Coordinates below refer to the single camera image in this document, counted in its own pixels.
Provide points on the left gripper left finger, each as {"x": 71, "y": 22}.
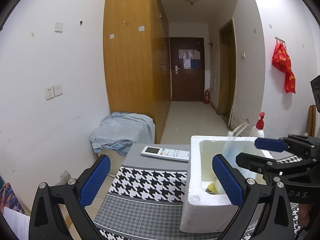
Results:
{"x": 47, "y": 221}

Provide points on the white remote control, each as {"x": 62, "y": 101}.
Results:
{"x": 166, "y": 153}

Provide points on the yellow foam net sleeve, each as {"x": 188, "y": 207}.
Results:
{"x": 211, "y": 189}

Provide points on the wooden wardrobe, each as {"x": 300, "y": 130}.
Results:
{"x": 136, "y": 59}

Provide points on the blue face masks stack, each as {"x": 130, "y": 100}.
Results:
{"x": 232, "y": 147}

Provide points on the dark brown entrance door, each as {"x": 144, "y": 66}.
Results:
{"x": 187, "y": 68}

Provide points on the white foam tube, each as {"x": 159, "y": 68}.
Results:
{"x": 219, "y": 187}

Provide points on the light blue cloth heap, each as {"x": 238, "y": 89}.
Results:
{"x": 119, "y": 131}

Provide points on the white red pump bottle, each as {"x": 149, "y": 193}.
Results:
{"x": 258, "y": 129}

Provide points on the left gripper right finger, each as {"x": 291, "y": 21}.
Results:
{"x": 247, "y": 194}

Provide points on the red fire extinguisher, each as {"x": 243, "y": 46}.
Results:
{"x": 207, "y": 97}

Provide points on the wall socket pair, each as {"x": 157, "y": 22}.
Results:
{"x": 53, "y": 91}

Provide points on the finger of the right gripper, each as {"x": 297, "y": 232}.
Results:
{"x": 271, "y": 167}
{"x": 272, "y": 144}

